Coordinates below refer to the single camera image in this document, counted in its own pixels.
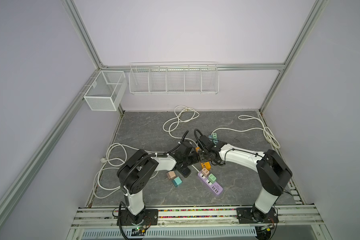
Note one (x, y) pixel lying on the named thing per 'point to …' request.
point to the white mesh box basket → (107, 91)
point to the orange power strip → (204, 160)
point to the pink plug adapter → (170, 174)
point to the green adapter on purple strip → (212, 178)
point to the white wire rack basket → (174, 78)
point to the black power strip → (185, 171)
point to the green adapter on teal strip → (214, 134)
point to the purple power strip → (214, 186)
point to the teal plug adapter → (177, 181)
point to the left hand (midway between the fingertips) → (201, 160)
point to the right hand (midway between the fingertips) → (204, 156)
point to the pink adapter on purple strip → (205, 172)
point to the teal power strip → (211, 136)
